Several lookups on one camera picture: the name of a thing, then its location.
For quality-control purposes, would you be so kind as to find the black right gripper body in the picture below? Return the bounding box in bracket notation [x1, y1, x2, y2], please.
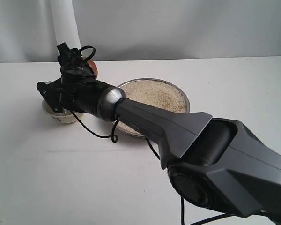
[58, 66, 111, 117]

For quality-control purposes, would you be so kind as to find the brown wooden cup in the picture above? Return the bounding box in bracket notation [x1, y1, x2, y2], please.
[83, 59, 99, 79]

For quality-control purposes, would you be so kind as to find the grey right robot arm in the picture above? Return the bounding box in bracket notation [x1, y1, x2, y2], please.
[57, 43, 281, 225]

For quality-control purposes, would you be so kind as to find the white floral ceramic bowl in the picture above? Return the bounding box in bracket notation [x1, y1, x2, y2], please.
[42, 99, 77, 124]

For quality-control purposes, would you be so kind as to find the round steel rice tray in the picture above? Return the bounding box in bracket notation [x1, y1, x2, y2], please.
[111, 78, 191, 138]

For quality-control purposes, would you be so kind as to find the white backdrop curtain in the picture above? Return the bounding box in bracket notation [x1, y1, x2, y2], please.
[0, 0, 281, 63]

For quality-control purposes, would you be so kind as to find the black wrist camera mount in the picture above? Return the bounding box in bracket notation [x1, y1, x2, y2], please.
[36, 78, 64, 114]

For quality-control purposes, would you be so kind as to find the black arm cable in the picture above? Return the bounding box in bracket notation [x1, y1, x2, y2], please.
[58, 45, 225, 225]

